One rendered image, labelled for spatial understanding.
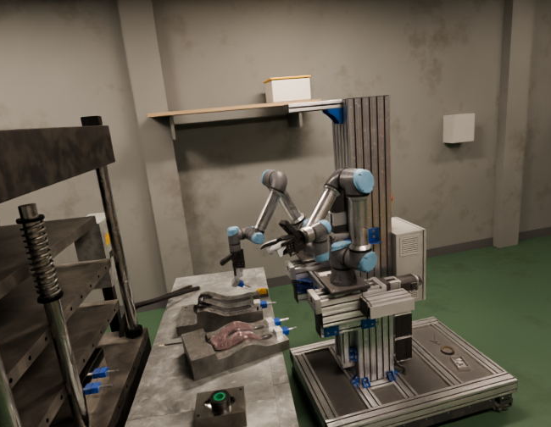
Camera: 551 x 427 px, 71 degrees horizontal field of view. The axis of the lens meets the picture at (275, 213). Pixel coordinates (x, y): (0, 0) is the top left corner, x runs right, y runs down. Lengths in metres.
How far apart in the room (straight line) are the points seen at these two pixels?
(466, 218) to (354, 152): 3.59
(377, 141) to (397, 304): 0.91
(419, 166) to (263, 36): 2.39
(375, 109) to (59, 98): 3.06
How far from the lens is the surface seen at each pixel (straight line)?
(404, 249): 2.44
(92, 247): 2.47
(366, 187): 1.91
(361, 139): 2.23
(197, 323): 2.33
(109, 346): 2.50
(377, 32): 4.80
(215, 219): 4.30
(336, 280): 2.17
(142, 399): 2.00
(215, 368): 2.00
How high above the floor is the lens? 1.97
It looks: 14 degrees down
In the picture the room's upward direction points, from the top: 5 degrees counter-clockwise
